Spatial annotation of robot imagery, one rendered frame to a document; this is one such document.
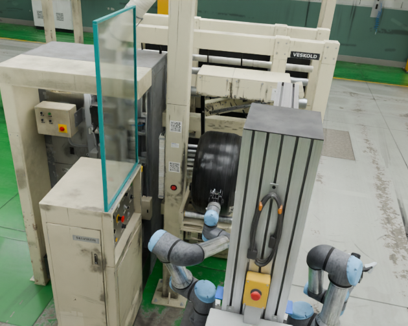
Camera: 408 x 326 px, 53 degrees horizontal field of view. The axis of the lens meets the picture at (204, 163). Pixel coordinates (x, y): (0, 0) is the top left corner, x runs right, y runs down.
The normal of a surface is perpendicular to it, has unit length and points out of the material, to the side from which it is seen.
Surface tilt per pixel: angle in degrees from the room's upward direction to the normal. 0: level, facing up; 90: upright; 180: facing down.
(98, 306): 90
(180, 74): 90
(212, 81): 90
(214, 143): 20
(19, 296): 0
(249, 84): 90
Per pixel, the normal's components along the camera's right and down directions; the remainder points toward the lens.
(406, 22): -0.21, 0.45
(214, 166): -0.07, -0.17
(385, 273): 0.07, -0.88
